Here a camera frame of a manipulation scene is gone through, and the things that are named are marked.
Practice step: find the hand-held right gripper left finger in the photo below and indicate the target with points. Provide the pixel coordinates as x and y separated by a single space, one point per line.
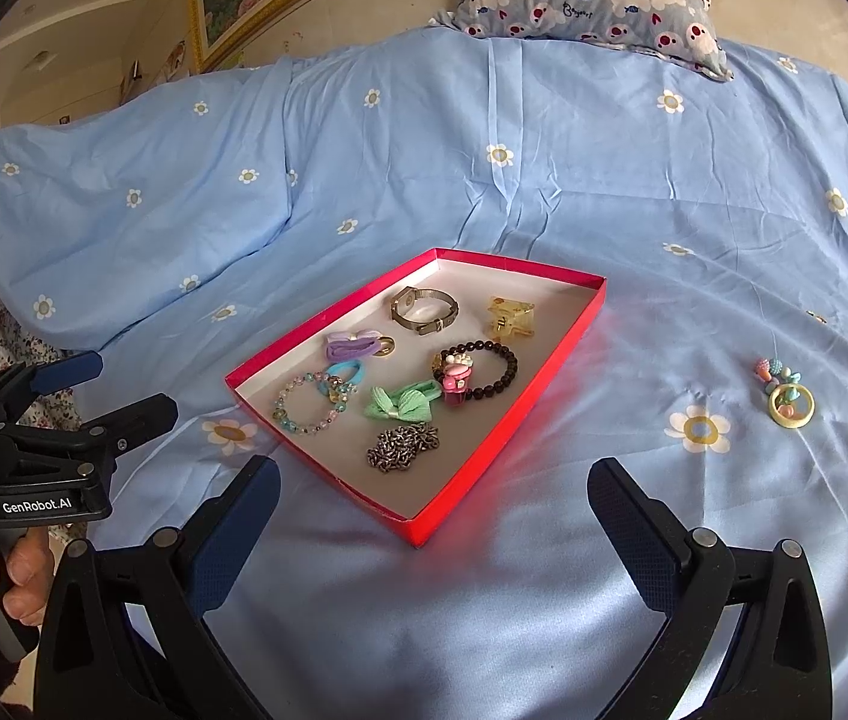
244 510

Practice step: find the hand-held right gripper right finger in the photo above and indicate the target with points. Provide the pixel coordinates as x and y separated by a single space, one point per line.
630 532

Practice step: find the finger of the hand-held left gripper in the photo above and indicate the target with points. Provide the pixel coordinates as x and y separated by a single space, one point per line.
138 412
71 371

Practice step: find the green bow hair clip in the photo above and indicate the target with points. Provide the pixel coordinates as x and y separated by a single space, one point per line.
401 403

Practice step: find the purple bow hair clip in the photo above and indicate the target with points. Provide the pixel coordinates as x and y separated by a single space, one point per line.
352 349

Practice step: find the pink charm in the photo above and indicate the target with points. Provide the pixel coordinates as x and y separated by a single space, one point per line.
456 382

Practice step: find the red cardboard box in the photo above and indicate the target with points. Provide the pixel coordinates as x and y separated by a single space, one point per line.
544 315

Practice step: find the yellow hair claw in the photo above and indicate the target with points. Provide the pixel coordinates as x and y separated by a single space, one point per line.
510 319

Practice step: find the person's left hand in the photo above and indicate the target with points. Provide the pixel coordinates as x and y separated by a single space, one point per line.
26 566

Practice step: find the blue floral bed sheet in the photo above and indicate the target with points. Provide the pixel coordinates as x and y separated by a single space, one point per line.
619 202

